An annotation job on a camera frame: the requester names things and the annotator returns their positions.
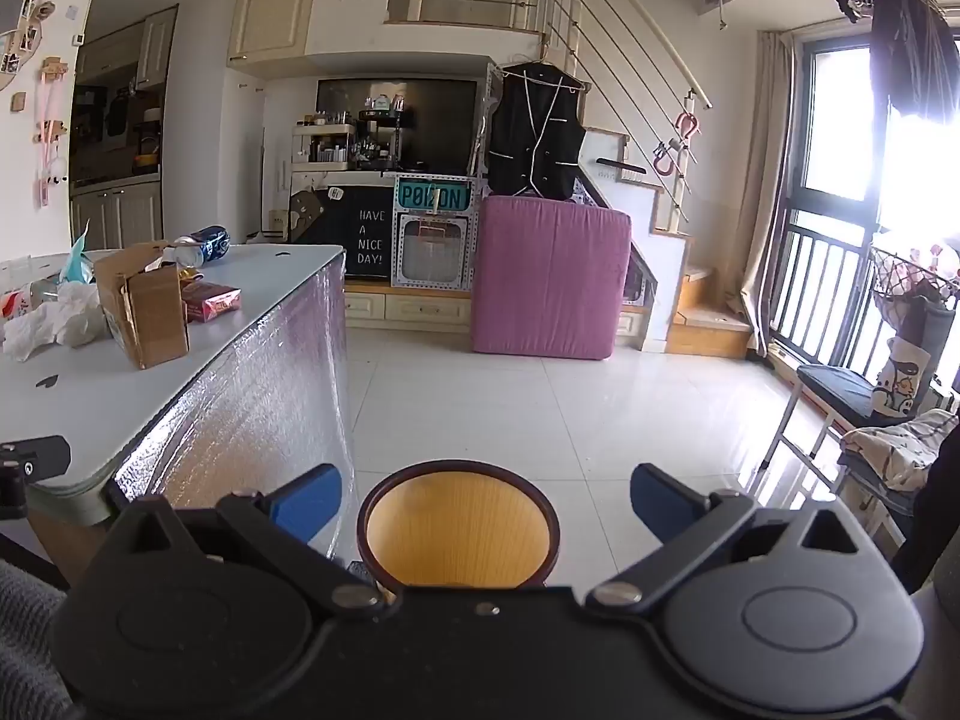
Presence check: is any cream kitchen wall cabinet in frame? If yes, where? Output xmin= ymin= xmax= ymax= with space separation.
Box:
xmin=135 ymin=7 xmax=177 ymax=91

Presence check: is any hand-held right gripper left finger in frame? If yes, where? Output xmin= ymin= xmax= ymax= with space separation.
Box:
xmin=103 ymin=463 xmax=395 ymax=620

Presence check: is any beige curtain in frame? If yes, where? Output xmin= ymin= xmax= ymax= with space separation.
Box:
xmin=739 ymin=30 xmax=803 ymax=357

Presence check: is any white shelf rack with bottles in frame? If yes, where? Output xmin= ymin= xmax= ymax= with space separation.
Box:
xmin=291 ymin=122 xmax=357 ymax=170

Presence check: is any white tissue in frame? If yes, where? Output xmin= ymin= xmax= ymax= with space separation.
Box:
xmin=2 ymin=281 xmax=110 ymax=362

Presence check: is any blue drink can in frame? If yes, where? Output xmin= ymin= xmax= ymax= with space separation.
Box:
xmin=174 ymin=225 xmax=232 ymax=267

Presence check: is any white stair railing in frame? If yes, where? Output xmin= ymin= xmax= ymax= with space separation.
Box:
xmin=386 ymin=0 xmax=713 ymax=226

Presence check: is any red snack packet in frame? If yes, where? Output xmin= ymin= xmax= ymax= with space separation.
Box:
xmin=180 ymin=281 xmax=243 ymax=323

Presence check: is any yellow trash bin dark rim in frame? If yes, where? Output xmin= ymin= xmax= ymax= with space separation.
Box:
xmin=356 ymin=463 xmax=562 ymax=590

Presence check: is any cream low drawer cabinet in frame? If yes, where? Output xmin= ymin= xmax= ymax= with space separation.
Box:
xmin=343 ymin=281 xmax=475 ymax=327

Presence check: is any round wall photo display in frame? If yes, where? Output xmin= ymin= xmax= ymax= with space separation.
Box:
xmin=0 ymin=0 xmax=57 ymax=91

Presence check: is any black window guard rail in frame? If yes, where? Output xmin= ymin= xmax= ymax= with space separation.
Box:
xmin=772 ymin=206 xmax=886 ymax=383

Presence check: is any white frame chair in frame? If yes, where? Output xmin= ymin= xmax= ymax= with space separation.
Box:
xmin=761 ymin=364 xmax=916 ymax=496
xmin=832 ymin=450 xmax=927 ymax=563

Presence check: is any black letter board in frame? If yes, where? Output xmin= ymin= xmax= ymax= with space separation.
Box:
xmin=289 ymin=171 xmax=395 ymax=284

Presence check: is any hanging dark garment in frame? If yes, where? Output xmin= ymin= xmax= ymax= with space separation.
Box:
xmin=870 ymin=0 xmax=957 ymax=125

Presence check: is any wooden staircase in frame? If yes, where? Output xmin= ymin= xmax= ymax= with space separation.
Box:
xmin=577 ymin=127 xmax=755 ymax=357

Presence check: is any teal plastic packet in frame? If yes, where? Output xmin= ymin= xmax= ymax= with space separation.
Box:
xmin=58 ymin=221 xmax=102 ymax=286

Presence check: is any pink mattress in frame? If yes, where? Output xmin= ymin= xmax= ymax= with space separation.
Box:
xmin=471 ymin=195 xmax=632 ymax=359

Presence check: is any brown cardboard box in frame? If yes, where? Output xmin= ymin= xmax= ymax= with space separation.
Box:
xmin=91 ymin=241 xmax=190 ymax=370

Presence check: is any black tiered rack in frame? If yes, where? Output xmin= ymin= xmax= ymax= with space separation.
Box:
xmin=356 ymin=94 xmax=413 ymax=170

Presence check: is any pink wall hanger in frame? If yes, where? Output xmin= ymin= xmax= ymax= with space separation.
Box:
xmin=34 ymin=56 xmax=68 ymax=207

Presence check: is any cream kitchen base cabinet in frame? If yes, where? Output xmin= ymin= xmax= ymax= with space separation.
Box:
xmin=71 ymin=180 xmax=162 ymax=248

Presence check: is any cartoon print tote bag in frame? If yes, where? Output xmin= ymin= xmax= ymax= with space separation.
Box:
xmin=874 ymin=337 xmax=935 ymax=417

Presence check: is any teal sign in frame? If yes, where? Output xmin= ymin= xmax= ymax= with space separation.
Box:
xmin=396 ymin=180 xmax=472 ymax=211

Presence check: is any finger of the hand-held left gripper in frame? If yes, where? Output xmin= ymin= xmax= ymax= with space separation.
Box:
xmin=0 ymin=435 xmax=72 ymax=482

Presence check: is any silver foil sheet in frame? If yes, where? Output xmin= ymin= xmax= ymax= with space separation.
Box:
xmin=112 ymin=247 xmax=357 ymax=563

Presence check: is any black vest white trim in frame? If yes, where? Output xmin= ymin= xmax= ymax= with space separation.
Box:
xmin=487 ymin=64 xmax=587 ymax=200

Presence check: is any person's grey knit clothing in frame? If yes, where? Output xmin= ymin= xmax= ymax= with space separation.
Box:
xmin=0 ymin=559 xmax=76 ymax=720

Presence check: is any metal frame cage cabinet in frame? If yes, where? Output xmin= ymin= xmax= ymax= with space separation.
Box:
xmin=391 ymin=172 xmax=481 ymax=293

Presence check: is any cream wall cupboard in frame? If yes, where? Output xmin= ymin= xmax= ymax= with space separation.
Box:
xmin=229 ymin=0 xmax=320 ymax=61

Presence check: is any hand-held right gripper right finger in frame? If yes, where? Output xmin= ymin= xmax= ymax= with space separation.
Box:
xmin=585 ymin=463 xmax=893 ymax=608

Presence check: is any clear plastic bottle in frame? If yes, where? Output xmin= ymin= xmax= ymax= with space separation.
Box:
xmin=0 ymin=279 xmax=57 ymax=320

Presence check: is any wire basket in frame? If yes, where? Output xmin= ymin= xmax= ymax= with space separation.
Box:
xmin=870 ymin=244 xmax=960 ymax=316

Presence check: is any patterned blanket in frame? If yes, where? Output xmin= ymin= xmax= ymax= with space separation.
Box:
xmin=838 ymin=409 xmax=960 ymax=492

